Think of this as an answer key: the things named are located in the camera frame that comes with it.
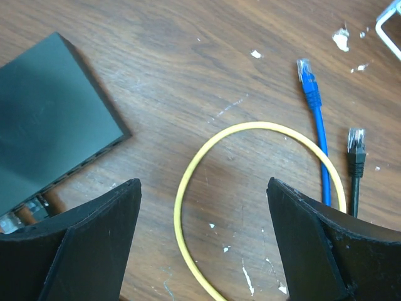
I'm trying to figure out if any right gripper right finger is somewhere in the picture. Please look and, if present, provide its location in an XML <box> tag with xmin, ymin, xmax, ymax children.
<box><xmin>267</xmin><ymin>177</ymin><xmax>400</xmax><ymax>300</ymax></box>

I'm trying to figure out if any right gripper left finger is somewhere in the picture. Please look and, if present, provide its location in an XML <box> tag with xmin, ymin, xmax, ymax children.
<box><xmin>1</xmin><ymin>179</ymin><xmax>142</xmax><ymax>300</ymax></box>

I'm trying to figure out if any black network switch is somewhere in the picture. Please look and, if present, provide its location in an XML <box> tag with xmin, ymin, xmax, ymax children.
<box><xmin>1</xmin><ymin>33</ymin><xmax>131</xmax><ymax>214</ymax></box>

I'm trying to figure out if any blue ethernet cable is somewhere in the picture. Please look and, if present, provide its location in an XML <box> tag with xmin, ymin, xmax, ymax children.
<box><xmin>296</xmin><ymin>58</ymin><xmax>332</xmax><ymax>207</ymax></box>

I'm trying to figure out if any yellow ethernet cable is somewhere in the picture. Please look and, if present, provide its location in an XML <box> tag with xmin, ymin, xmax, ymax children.
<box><xmin>174</xmin><ymin>121</ymin><xmax>348</xmax><ymax>301</ymax></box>

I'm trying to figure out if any black ethernet cable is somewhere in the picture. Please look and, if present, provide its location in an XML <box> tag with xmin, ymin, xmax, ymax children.
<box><xmin>346</xmin><ymin>127</ymin><xmax>367</xmax><ymax>219</ymax></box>

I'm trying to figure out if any white wire dish rack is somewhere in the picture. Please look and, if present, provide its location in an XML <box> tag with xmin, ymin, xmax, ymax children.
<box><xmin>375</xmin><ymin>0</ymin><xmax>400</xmax><ymax>60</ymax></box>

